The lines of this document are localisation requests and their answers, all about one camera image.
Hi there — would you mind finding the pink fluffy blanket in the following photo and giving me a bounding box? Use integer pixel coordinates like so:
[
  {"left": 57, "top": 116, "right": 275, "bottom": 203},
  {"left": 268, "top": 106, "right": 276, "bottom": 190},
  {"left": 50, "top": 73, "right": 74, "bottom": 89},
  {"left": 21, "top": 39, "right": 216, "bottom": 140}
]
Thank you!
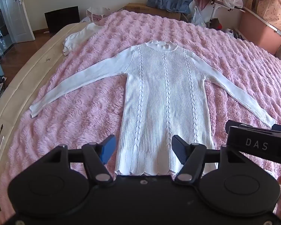
[{"left": 0, "top": 9, "right": 281, "bottom": 218}]

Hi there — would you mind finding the white tote bag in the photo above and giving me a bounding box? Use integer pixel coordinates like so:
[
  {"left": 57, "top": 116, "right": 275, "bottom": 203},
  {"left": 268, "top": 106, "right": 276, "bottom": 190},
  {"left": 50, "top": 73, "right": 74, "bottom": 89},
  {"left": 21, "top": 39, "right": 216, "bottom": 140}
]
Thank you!
[{"left": 86, "top": 7, "right": 110, "bottom": 23}]

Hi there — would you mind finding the black flat panel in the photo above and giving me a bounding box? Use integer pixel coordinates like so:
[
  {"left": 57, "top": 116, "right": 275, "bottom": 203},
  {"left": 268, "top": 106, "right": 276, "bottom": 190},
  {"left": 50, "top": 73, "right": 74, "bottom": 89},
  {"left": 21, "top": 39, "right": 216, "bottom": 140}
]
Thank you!
[{"left": 44, "top": 6, "right": 80, "bottom": 33}]

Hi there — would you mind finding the brown cardboard box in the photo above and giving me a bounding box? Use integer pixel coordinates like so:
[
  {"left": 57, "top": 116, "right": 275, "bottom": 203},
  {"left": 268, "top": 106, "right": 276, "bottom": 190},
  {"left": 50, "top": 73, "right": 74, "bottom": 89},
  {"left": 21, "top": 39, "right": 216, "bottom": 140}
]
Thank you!
[{"left": 125, "top": 3, "right": 182, "bottom": 21}]

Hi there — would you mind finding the pink storage box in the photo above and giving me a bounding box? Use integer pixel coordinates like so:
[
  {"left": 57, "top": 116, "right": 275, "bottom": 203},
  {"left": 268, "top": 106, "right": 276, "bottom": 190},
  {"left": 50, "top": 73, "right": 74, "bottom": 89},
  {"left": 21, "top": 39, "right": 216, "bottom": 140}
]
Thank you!
[{"left": 239, "top": 9, "right": 281, "bottom": 54}]

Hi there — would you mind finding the white metal rack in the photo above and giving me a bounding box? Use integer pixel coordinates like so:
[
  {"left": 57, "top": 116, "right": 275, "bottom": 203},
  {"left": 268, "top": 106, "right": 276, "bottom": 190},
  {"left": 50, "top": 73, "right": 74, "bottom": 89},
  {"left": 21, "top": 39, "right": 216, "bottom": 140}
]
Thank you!
[{"left": 209, "top": 1, "right": 281, "bottom": 39}]

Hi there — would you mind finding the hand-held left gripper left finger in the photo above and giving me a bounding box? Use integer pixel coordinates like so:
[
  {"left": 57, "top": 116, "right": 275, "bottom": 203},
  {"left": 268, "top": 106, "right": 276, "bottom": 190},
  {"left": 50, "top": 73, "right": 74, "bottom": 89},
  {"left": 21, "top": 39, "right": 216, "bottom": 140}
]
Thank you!
[{"left": 37, "top": 135, "right": 116, "bottom": 185}]

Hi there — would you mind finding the white door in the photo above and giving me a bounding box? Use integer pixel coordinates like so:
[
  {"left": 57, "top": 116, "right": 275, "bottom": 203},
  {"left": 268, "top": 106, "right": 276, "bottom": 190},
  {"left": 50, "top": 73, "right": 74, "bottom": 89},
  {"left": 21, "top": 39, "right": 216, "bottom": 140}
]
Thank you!
[{"left": 0, "top": 0, "right": 35, "bottom": 44}]

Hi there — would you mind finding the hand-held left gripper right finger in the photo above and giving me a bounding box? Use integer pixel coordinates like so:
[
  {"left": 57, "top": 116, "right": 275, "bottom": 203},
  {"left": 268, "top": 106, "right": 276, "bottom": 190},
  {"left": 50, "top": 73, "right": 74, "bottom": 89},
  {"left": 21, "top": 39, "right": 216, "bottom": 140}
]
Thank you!
[{"left": 171, "top": 135, "right": 249, "bottom": 185}]

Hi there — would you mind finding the beige bed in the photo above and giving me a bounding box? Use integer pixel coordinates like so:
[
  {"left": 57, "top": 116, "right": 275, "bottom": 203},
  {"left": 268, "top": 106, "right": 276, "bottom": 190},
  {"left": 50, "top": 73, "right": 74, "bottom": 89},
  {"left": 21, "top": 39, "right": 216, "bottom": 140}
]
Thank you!
[{"left": 0, "top": 22, "right": 94, "bottom": 193}]

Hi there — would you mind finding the white knit sweater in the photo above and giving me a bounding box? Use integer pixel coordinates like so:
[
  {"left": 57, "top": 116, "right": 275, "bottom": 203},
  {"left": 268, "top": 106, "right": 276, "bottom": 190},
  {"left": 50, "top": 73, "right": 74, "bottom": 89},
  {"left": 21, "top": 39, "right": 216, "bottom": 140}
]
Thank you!
[{"left": 29, "top": 40, "right": 277, "bottom": 176}]

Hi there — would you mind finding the crumpled white garment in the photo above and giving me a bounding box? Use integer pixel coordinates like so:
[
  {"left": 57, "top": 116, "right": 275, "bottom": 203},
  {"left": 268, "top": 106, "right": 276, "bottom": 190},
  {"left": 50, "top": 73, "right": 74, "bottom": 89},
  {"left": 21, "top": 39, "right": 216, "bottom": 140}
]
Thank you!
[{"left": 62, "top": 23, "right": 106, "bottom": 57}]

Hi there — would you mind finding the small white plastic bag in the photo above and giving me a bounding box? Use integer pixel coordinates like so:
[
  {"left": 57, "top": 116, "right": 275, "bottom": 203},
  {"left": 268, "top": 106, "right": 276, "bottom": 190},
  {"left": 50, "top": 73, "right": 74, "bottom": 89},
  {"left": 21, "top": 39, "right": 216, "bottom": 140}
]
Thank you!
[{"left": 191, "top": 5, "right": 206, "bottom": 26}]

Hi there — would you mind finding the floral fabric bag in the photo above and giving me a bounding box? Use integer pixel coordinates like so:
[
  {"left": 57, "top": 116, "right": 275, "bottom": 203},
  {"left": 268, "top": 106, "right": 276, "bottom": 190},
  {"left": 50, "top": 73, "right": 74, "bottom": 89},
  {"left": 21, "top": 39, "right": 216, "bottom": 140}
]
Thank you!
[{"left": 247, "top": 0, "right": 281, "bottom": 32}]

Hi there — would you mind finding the dark cloth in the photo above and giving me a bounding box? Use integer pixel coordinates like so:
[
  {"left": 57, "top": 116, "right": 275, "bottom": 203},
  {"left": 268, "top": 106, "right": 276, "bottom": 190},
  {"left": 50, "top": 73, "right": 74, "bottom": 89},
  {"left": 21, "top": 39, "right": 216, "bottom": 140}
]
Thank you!
[{"left": 211, "top": 18, "right": 225, "bottom": 30}]

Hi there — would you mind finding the black appliance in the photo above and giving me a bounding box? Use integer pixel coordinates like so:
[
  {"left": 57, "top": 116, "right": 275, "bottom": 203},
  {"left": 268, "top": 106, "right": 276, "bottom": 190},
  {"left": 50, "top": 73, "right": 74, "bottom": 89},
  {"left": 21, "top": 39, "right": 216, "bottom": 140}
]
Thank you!
[{"left": 0, "top": 9, "right": 9, "bottom": 36}]

